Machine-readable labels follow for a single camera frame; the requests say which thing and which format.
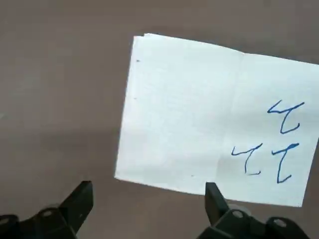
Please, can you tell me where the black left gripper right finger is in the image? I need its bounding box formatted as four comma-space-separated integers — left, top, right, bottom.
199, 182, 310, 239

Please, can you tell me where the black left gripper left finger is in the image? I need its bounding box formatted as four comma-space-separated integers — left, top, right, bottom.
0, 181, 94, 239

